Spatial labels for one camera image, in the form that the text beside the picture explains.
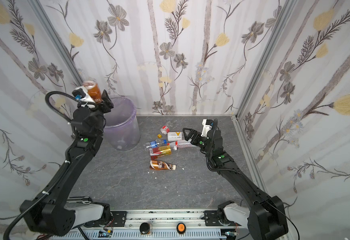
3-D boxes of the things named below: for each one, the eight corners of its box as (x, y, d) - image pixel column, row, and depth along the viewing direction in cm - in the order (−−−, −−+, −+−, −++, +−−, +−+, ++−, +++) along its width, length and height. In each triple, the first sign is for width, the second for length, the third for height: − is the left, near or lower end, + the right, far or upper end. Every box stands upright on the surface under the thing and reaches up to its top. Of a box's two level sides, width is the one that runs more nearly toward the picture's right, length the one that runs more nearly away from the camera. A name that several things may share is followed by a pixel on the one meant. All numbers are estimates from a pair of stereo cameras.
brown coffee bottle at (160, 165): (150, 171, 93) (149, 167, 88) (151, 164, 96) (150, 160, 91) (176, 171, 93) (176, 167, 88) (176, 164, 96) (176, 160, 91)
